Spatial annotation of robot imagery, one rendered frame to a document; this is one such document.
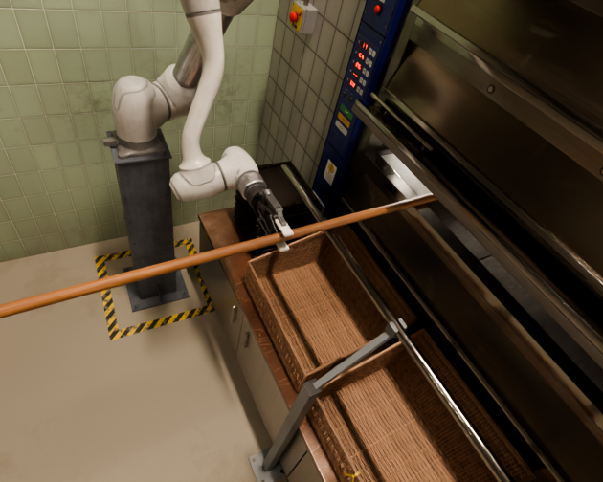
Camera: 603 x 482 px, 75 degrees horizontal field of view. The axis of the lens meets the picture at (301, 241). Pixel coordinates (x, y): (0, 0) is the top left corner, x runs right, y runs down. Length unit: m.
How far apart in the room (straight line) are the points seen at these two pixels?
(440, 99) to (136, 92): 1.05
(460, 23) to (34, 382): 2.27
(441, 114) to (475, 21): 0.26
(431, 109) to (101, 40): 1.40
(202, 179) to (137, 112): 0.45
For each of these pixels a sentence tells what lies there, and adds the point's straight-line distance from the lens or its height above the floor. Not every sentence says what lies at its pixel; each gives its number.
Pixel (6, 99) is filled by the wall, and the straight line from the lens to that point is 2.17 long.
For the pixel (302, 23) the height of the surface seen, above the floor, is 1.46.
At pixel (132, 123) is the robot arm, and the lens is 1.66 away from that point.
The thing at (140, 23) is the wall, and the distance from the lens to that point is 2.05.
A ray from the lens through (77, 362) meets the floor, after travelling 2.34.
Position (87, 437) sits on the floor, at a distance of 2.19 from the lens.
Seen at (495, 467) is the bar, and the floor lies 1.17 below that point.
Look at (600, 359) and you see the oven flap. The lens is 1.08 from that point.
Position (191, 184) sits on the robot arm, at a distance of 1.30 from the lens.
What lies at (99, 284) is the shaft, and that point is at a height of 1.20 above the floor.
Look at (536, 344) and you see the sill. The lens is 1.34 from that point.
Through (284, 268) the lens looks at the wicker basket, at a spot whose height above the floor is 0.61.
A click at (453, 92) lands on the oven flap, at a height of 1.58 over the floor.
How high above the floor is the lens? 2.05
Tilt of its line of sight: 47 degrees down
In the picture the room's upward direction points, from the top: 17 degrees clockwise
